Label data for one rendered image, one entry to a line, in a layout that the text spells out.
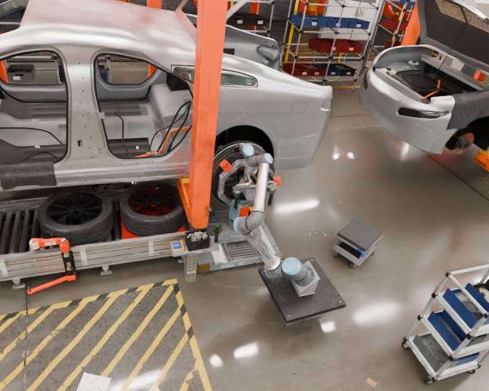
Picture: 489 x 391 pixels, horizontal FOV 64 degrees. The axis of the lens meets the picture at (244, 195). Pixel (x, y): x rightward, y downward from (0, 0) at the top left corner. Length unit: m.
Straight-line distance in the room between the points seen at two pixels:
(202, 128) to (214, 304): 1.66
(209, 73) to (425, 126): 3.24
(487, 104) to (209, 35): 3.76
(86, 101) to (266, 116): 1.62
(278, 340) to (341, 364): 0.56
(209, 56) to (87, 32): 1.14
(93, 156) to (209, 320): 1.80
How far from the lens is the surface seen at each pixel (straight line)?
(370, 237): 4.39
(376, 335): 3.99
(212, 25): 2.82
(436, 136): 5.46
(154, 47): 3.56
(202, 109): 3.01
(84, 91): 3.49
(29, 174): 3.85
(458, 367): 3.97
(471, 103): 5.43
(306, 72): 8.48
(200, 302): 3.78
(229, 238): 4.17
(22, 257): 3.86
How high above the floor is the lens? 3.00
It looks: 37 degrees down
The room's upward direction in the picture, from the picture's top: 9 degrees clockwise
